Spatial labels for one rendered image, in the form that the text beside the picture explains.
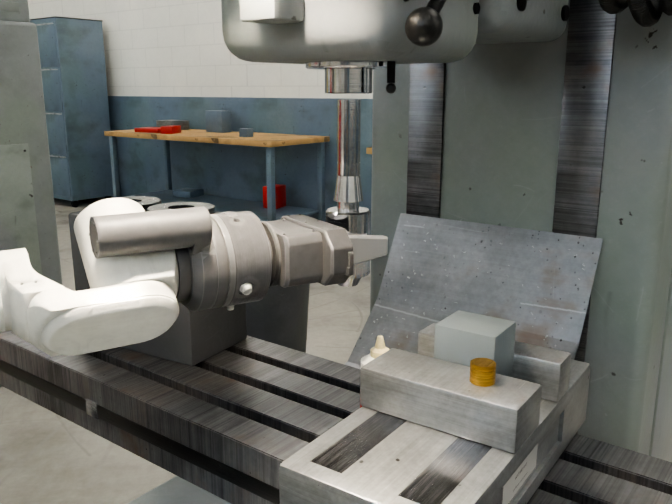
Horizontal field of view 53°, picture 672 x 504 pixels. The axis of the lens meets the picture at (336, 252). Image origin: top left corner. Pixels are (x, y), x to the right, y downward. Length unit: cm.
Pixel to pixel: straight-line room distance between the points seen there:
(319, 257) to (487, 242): 43
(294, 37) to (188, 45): 665
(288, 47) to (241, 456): 41
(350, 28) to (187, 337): 49
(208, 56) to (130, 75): 128
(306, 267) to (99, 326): 20
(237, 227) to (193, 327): 31
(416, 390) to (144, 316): 24
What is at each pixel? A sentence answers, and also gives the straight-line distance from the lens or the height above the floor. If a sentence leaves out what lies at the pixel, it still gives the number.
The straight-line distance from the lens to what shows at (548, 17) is 83.
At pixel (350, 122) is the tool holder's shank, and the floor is 125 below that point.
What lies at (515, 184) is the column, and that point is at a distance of 101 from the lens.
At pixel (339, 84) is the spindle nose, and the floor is 129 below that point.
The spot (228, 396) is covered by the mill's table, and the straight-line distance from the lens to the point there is 83.
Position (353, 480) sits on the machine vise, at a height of 100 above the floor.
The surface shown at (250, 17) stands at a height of 134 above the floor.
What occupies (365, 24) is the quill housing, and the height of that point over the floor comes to 134.
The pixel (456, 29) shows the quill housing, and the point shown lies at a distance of 67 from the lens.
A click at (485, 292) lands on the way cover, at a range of 100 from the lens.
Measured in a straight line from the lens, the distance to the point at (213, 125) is 654.
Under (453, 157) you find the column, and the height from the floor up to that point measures 118.
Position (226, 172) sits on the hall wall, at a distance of 693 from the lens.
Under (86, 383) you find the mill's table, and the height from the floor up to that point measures 92.
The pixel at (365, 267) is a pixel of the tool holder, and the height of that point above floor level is 110.
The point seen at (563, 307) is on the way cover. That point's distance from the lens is 97.
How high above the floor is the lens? 129
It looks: 14 degrees down
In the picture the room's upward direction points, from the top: straight up
